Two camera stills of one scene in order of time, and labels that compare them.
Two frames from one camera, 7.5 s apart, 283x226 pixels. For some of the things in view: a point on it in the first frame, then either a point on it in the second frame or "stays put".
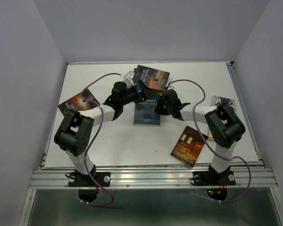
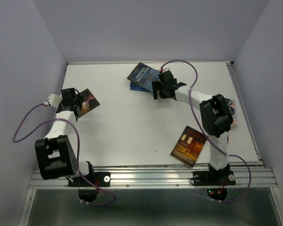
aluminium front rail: (151, 179) stays put
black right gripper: (157, 109) -> (156, 85)
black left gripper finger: (143, 86) -> (79, 97)
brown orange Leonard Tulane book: (189, 146) stays put
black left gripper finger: (147, 94) -> (77, 109)
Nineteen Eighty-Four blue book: (144, 111) -> (144, 76)
